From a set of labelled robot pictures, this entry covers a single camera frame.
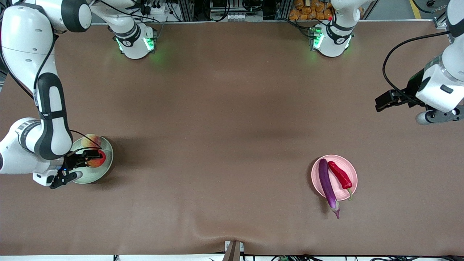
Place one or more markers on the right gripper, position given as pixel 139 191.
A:
pixel 73 161

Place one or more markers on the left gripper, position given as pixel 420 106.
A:
pixel 410 89

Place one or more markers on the red apple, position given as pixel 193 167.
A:
pixel 98 163

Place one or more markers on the peach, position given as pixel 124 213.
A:
pixel 90 140

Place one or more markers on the red chili pepper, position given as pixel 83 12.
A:
pixel 340 174

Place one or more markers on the long purple eggplant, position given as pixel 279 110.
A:
pixel 326 181

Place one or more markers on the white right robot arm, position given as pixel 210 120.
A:
pixel 50 119

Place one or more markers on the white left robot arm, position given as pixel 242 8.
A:
pixel 333 40

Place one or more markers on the green round plate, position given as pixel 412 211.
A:
pixel 103 174

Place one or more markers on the pink round plate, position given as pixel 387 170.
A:
pixel 344 163

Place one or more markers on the orange packets pile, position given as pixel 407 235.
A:
pixel 304 11

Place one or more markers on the brown tablecloth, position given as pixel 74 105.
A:
pixel 232 203

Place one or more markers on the white power strip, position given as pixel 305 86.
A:
pixel 161 9

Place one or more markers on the white socket strip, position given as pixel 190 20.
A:
pixel 243 16

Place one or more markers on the aluminium frame profile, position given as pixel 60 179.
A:
pixel 440 22

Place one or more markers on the metal table edge bracket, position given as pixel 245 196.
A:
pixel 233 252

